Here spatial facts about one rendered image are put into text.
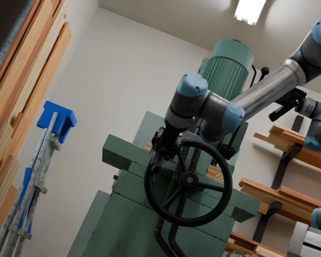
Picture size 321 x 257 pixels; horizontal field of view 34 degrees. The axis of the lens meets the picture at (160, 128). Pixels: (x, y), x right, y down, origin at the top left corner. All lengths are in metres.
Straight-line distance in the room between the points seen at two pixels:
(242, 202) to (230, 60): 0.59
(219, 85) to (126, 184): 0.57
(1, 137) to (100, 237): 1.47
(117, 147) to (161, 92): 2.79
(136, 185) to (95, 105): 2.79
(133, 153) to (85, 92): 2.81
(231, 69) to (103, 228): 0.82
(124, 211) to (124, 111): 2.78
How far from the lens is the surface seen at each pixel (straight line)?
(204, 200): 1.87
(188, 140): 1.71
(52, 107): 2.77
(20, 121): 3.55
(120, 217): 1.82
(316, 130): 2.10
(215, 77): 2.11
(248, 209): 1.90
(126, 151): 1.87
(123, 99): 4.60
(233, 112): 1.38
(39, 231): 4.36
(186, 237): 1.84
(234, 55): 2.16
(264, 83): 1.57
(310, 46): 1.56
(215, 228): 1.86
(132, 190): 1.84
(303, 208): 4.09
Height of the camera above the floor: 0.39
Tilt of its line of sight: 18 degrees up
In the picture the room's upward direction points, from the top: 24 degrees clockwise
